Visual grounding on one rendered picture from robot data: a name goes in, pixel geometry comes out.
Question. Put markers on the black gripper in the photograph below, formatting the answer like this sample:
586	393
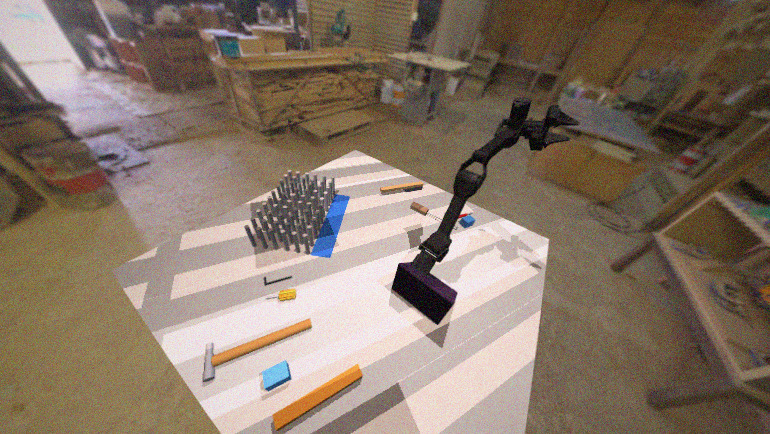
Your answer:
554	117

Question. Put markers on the hammer with wooden handle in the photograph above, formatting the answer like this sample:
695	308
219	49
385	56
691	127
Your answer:
212	360

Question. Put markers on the light blue rectangular block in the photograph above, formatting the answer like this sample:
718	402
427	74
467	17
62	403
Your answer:
276	375
467	221

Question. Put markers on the blue tape strip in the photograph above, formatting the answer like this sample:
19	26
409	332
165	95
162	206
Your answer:
325	242

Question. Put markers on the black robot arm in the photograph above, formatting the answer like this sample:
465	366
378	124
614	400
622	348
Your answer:
467	183

